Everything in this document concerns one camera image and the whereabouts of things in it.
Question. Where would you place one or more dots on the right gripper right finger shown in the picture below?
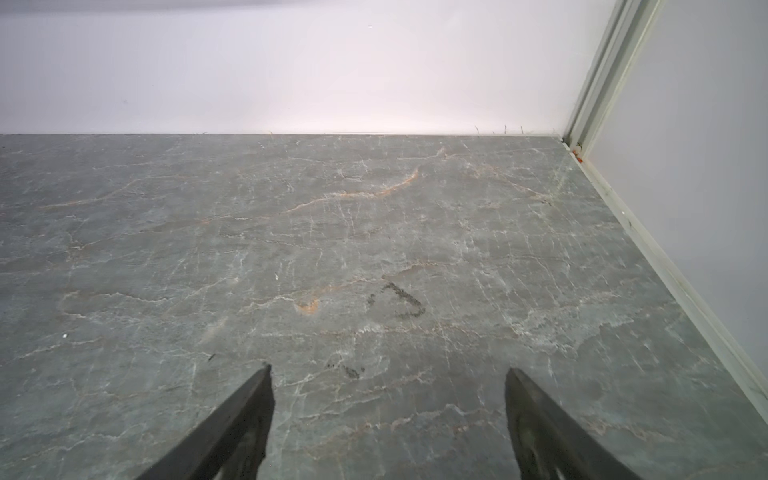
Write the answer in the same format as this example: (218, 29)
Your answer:
(547, 442)

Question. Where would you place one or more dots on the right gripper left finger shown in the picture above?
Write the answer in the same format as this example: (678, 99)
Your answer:
(230, 443)

